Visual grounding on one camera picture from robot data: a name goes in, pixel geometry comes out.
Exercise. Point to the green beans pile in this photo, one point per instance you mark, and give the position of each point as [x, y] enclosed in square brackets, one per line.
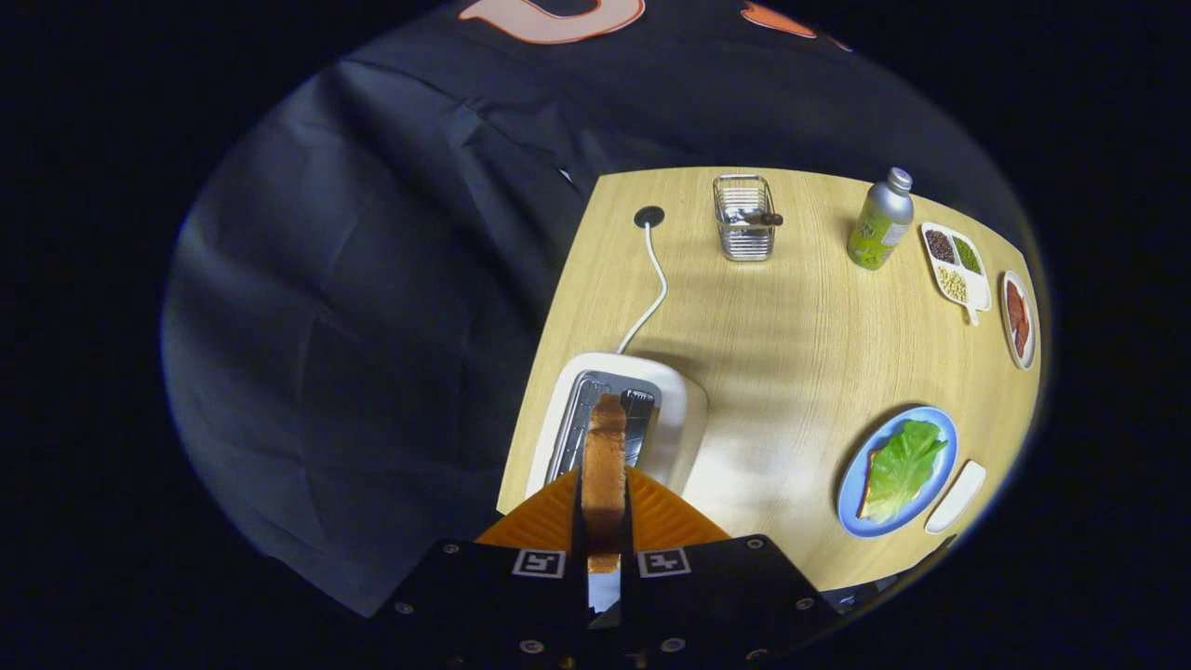
[968, 255]

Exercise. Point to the yellow beans pile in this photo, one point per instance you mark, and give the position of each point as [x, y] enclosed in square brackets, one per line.
[952, 284]

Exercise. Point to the white divided condiment dish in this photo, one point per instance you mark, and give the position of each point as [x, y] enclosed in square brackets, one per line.
[977, 288]

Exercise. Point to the green and silver bottle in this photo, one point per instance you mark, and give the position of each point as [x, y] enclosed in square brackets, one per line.
[876, 228]

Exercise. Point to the browned toast slice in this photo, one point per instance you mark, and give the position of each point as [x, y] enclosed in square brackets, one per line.
[605, 465]

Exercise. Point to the brown grilled meat piece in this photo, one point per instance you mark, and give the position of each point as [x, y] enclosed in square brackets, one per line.
[1023, 330]
[1013, 307]

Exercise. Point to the cream white toaster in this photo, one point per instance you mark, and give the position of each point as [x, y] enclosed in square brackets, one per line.
[684, 419]

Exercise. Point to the green lettuce leaf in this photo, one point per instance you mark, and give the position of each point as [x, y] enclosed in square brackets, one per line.
[907, 465]

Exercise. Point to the white bread slice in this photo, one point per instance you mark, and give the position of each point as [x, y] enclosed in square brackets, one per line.
[871, 498]

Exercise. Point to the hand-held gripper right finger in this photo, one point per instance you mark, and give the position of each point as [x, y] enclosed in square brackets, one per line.
[726, 596]

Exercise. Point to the dark red beans pile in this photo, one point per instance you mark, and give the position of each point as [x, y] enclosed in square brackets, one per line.
[941, 247]

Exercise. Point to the white square plate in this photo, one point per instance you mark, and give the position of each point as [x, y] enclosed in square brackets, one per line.
[958, 498]

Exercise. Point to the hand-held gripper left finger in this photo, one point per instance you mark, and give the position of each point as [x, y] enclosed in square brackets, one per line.
[484, 596]

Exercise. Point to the white oval meat plate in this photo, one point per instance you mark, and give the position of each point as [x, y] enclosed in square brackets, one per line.
[1007, 349]

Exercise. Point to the blue round plate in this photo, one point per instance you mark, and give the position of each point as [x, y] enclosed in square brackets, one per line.
[851, 507]

